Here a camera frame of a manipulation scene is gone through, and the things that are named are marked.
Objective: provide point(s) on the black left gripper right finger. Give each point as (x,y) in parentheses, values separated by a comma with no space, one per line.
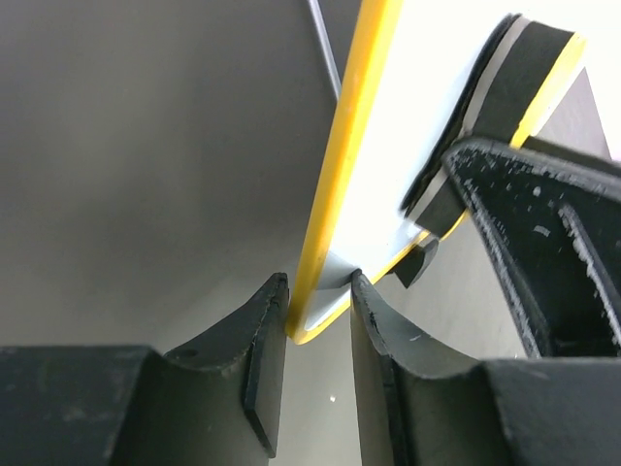
(415,402)

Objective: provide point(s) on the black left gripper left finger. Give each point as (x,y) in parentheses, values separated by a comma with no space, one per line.
(225,391)

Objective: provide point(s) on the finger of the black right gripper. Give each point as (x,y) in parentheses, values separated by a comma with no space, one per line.
(549,218)

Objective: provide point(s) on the yellow bone-shaped eraser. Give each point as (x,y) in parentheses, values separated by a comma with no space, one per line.
(519,78)

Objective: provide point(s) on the yellow framed whiteboard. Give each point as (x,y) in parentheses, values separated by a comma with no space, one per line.
(407,66)

